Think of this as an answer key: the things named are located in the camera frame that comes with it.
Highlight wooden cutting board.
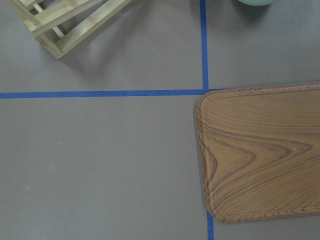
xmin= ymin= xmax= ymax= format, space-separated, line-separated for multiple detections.
xmin=197 ymin=82 xmax=320 ymax=223

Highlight wooden dish rack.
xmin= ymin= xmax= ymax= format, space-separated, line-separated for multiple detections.
xmin=8 ymin=0 xmax=130 ymax=59

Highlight green ceramic bowl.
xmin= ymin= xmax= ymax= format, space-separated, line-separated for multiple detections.
xmin=238 ymin=0 xmax=277 ymax=7

